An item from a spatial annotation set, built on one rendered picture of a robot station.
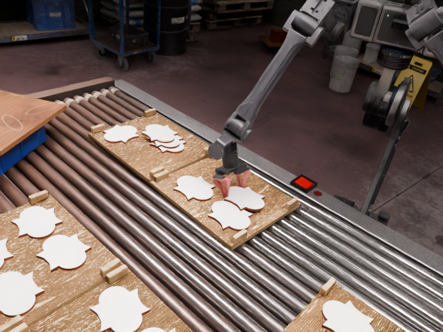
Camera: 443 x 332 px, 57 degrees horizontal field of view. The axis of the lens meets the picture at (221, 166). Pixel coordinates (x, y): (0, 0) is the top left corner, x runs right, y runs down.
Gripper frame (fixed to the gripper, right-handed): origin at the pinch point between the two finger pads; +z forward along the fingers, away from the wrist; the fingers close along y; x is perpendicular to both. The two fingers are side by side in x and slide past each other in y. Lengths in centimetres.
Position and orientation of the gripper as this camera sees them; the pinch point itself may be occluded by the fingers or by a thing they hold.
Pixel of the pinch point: (234, 190)
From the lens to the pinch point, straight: 145.1
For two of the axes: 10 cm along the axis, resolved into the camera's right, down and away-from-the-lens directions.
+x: -7.2, -1.1, 6.9
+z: 1.3, 9.5, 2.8
